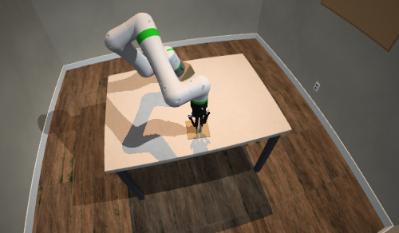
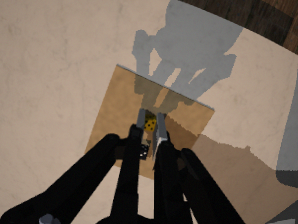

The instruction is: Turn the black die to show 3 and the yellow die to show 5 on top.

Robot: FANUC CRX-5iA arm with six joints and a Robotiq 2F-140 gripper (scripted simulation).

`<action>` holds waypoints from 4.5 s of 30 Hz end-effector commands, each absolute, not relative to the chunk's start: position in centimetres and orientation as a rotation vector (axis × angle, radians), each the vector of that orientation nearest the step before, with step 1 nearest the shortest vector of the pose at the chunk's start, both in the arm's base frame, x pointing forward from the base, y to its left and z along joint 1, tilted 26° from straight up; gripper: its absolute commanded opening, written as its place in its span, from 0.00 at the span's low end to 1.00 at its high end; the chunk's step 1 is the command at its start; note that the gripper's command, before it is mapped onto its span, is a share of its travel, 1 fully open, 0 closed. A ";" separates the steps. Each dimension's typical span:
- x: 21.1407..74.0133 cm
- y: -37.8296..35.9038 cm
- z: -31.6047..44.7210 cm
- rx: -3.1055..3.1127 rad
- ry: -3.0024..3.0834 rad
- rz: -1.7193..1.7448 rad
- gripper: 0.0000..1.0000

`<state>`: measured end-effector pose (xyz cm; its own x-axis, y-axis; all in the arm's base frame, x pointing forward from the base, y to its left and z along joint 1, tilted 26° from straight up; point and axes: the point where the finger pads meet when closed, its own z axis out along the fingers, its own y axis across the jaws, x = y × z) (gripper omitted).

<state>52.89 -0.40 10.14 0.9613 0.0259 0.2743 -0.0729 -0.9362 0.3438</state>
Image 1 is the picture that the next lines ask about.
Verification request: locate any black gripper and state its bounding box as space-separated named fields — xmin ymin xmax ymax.
xmin=188 ymin=109 xmax=210 ymax=133

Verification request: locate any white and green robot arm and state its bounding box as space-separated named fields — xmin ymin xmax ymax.
xmin=105 ymin=13 xmax=211 ymax=112

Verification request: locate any brown square mat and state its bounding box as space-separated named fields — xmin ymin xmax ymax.
xmin=186 ymin=120 xmax=210 ymax=139

